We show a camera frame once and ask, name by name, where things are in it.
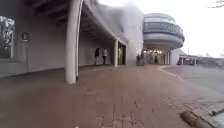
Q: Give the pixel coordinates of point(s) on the person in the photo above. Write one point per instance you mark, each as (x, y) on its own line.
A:
(97, 56)
(105, 55)

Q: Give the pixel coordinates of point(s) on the grey building with round tower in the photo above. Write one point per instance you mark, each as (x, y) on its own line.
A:
(161, 33)

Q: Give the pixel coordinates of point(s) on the red brick pavement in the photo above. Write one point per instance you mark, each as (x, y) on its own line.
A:
(126, 96)

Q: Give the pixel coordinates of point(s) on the sign on post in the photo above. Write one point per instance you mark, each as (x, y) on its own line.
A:
(25, 36)

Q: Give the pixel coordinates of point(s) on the low building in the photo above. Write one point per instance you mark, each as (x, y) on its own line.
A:
(186, 60)

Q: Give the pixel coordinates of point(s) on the raised tree bed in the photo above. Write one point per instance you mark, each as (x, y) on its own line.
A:
(200, 118)

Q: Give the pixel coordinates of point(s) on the concrete canopy roof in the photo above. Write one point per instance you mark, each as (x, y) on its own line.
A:
(56, 8)

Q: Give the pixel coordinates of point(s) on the concrete column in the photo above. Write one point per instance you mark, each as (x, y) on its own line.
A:
(71, 43)
(115, 53)

